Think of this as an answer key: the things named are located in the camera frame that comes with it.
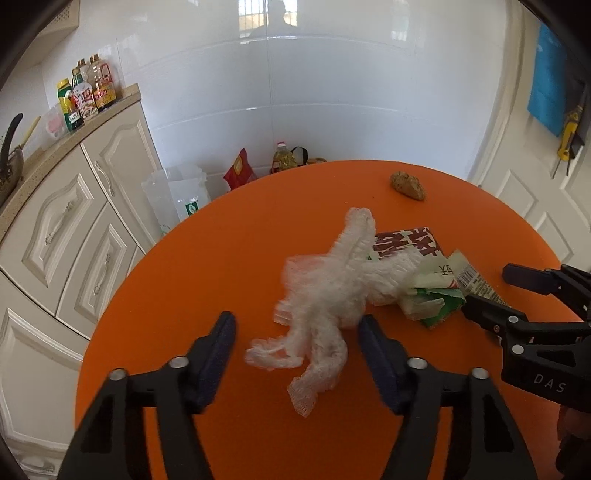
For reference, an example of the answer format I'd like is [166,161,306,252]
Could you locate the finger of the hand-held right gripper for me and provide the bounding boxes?
[462,295,532,346]
[502,263,591,319]

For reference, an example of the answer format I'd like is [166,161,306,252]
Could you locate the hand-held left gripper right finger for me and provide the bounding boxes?
[358,314,539,480]

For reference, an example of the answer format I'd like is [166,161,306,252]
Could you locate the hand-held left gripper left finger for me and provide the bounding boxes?
[55,311,238,480]

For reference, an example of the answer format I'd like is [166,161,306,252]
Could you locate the beige barcode wrapper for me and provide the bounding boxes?
[445,249,509,308]

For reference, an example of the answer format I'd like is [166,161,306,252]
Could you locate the green yellow wrapper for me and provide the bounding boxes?
[399,251,467,329]

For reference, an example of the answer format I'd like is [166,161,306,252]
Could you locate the large white foam net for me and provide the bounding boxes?
[245,207,423,418]

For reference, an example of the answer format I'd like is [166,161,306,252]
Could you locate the brown white printed packet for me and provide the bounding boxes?
[372,226,445,264]

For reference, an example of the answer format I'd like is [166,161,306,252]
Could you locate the person's right hand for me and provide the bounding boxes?
[556,408,591,476]

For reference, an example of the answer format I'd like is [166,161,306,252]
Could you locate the cream panel door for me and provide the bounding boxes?
[464,0,591,287]

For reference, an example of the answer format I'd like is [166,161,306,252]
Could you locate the brown food lump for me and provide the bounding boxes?
[390,172,426,202]

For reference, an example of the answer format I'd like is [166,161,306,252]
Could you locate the white plastic sack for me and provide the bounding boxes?
[141,164,213,237]

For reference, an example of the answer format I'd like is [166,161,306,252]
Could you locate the red packaging bag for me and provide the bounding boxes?
[223,148,258,192]

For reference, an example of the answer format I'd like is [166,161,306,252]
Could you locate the grey apron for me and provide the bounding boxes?
[556,69,591,177]

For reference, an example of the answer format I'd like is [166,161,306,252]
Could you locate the blue apron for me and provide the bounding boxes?
[527,23,568,138]

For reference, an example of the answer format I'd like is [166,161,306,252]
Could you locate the cream kitchen counter cabinet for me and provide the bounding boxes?
[0,83,164,476]

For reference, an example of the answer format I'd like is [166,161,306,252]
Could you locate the yellow cooking oil bottle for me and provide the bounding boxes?
[269,141,298,175]

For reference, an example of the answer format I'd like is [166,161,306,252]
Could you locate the small dark bottle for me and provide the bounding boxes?
[64,92,85,132]

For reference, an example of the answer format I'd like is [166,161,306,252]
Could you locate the clear plastic container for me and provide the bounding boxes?
[41,102,69,140]

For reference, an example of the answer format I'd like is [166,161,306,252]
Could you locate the metal wok with lid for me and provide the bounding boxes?
[0,113,25,206]

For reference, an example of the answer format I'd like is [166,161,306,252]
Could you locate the brown bottle red label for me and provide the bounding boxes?
[87,54,117,110]

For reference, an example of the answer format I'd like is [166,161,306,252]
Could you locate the yellow green bottle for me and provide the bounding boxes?
[56,78,75,114]

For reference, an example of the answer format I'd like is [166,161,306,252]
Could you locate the cream lattice door cabinet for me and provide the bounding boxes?
[25,0,81,63]

